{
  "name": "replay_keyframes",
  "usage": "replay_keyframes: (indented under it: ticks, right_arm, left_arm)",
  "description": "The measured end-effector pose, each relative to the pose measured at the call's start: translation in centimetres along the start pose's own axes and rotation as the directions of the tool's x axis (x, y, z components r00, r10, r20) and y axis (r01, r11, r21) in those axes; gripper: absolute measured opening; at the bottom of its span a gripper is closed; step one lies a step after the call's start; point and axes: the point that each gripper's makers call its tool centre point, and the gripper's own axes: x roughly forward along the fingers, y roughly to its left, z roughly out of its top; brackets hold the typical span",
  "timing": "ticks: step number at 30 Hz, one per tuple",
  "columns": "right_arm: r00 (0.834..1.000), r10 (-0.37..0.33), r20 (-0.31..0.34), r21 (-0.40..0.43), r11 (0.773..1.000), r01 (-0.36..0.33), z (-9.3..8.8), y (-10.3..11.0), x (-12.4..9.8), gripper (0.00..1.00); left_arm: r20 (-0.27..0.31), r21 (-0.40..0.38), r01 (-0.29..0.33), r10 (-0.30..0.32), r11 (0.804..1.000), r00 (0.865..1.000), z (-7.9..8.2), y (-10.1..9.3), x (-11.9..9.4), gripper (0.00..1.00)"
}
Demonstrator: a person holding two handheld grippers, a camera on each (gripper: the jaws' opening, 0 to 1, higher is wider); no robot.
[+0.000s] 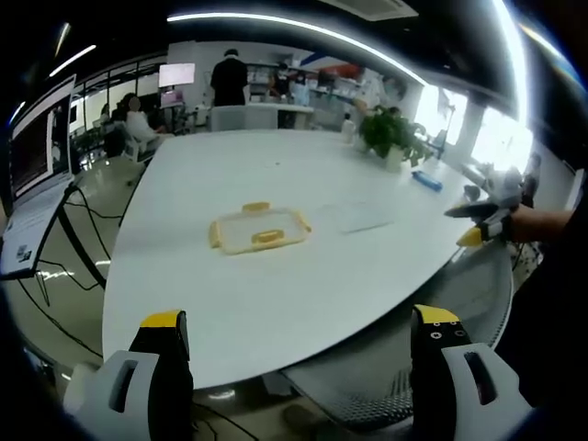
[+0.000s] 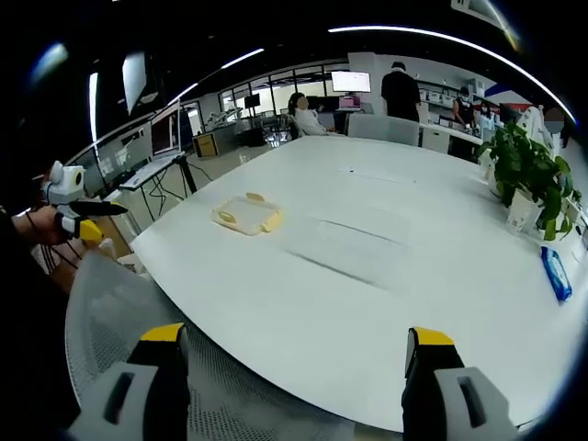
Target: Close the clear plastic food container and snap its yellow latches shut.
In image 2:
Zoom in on person's left hand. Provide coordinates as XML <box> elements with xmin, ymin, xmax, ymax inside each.
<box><xmin>11</xmin><ymin>206</ymin><xmax>70</xmax><ymax>247</ymax></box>

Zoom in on long ceiling light strip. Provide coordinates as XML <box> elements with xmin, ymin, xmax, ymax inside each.
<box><xmin>327</xmin><ymin>25</ymin><xmax>578</xmax><ymax>119</ymax></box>

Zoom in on standing display board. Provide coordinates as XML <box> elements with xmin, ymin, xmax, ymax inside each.
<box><xmin>150</xmin><ymin>101</ymin><xmax>184</xmax><ymax>158</ymax></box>

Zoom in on white spray bottle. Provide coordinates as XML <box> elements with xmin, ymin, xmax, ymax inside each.
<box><xmin>477</xmin><ymin>150</ymin><xmax>498</xmax><ymax>183</ymax></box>

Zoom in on lit computer monitor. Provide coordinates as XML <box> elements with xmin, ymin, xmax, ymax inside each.
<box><xmin>330</xmin><ymin>70</ymin><xmax>373</xmax><ymax>95</ymax></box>

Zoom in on small side desk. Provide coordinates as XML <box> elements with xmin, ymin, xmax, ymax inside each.
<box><xmin>118</xmin><ymin>153</ymin><xmax>199</xmax><ymax>222</ymax></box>

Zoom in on cardboard box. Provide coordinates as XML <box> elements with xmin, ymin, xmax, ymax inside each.
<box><xmin>192</xmin><ymin>132</ymin><xmax>221</xmax><ymax>159</ymax></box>

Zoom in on grey mesh office chair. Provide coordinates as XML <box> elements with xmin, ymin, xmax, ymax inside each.
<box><xmin>63</xmin><ymin>250</ymin><xmax>364</xmax><ymax>441</ymax></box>

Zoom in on person's dark clothing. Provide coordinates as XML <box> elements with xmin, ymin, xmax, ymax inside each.
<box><xmin>0</xmin><ymin>201</ymin><xmax>83</xmax><ymax>441</ymax></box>

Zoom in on short ceiling light strip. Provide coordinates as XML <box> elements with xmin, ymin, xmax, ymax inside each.
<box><xmin>151</xmin><ymin>47</ymin><xmax>266</xmax><ymax>116</ymax></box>

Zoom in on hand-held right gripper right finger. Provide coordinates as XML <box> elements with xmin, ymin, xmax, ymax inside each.
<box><xmin>401</xmin><ymin>326</ymin><xmax>521</xmax><ymax>441</ymax></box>

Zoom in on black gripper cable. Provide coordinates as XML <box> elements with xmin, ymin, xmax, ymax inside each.
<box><xmin>26</xmin><ymin>209</ymin><xmax>86</xmax><ymax>277</ymax></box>

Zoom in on blue wet wipes packet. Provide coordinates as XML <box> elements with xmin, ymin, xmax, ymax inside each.
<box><xmin>540</xmin><ymin>245</ymin><xmax>575</xmax><ymax>305</ymax></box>

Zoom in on clear box with yellow clips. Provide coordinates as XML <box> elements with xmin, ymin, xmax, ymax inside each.
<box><xmin>211</xmin><ymin>192</ymin><xmax>283</xmax><ymax>237</ymax></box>

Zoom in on green potted plant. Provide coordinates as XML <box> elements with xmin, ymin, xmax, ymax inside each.
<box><xmin>477</xmin><ymin>120</ymin><xmax>585</xmax><ymax>243</ymax></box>

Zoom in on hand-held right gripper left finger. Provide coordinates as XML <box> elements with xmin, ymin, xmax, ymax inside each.
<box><xmin>67</xmin><ymin>322</ymin><xmax>191</xmax><ymax>441</ymax></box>

